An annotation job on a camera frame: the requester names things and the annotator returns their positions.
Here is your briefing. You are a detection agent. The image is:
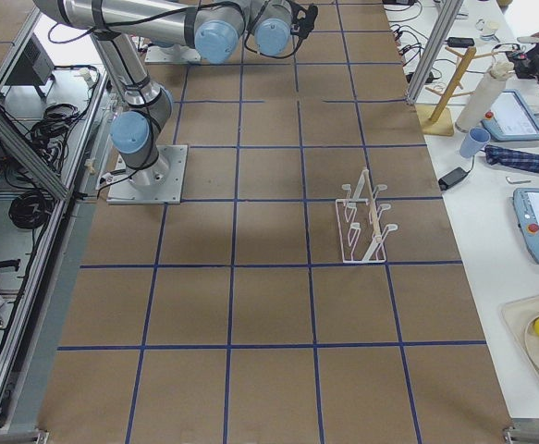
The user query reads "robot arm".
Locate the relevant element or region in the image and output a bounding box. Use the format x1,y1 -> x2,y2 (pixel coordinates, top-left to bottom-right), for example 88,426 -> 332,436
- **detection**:
244,0 -> 319,59
35,1 -> 251,186

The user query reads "aluminium frame post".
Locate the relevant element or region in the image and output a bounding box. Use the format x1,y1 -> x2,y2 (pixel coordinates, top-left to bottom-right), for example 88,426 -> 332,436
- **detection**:
406,0 -> 463,105

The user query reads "blue cup on desk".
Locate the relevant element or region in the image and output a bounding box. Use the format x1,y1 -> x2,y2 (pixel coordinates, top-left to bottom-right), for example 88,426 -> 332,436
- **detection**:
459,127 -> 491,158

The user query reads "teach pendant far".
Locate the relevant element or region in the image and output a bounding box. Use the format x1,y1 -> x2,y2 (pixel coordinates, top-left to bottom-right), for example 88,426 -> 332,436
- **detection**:
481,90 -> 539,142

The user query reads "black power adapter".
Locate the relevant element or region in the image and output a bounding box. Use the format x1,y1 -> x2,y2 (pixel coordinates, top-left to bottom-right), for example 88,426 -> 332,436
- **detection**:
437,167 -> 470,191

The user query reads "plaid folded cloth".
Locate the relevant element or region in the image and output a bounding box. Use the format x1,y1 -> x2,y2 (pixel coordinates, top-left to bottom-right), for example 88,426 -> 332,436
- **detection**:
484,145 -> 539,174

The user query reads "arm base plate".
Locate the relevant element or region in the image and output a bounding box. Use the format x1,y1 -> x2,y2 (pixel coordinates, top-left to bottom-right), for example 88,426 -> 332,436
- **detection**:
106,145 -> 188,204
145,44 -> 201,65

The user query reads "white wire cup rack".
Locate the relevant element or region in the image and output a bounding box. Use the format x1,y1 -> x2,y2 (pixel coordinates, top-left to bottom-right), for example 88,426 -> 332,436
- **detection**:
335,168 -> 398,264

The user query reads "beige thermos bottle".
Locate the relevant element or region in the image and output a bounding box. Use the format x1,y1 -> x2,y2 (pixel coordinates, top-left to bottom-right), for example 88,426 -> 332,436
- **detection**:
455,61 -> 514,132

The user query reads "wooden mug tree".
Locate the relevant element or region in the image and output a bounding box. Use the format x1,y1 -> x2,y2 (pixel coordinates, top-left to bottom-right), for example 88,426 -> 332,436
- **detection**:
416,45 -> 492,136

